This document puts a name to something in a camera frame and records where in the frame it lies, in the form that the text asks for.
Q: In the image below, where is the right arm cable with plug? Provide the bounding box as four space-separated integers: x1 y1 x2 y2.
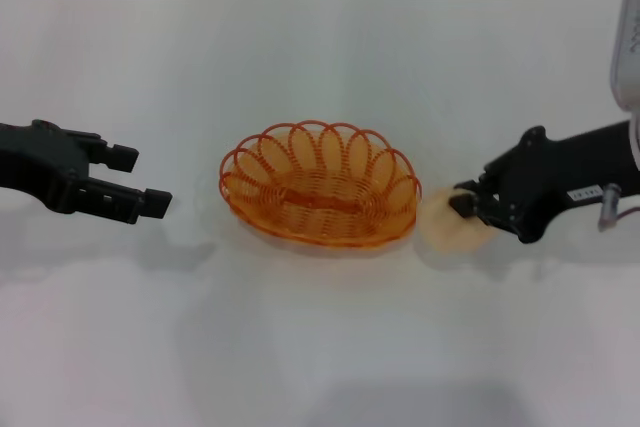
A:
596 184 640 233

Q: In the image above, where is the beige steamed bun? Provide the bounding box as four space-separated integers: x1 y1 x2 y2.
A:
418 186 496 254

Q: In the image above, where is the orange wire oval basket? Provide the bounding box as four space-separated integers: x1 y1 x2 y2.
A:
218 120 423 248

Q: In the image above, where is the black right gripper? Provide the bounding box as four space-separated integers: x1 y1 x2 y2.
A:
448 119 640 244

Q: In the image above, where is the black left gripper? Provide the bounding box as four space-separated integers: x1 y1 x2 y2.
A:
0 119 174 224

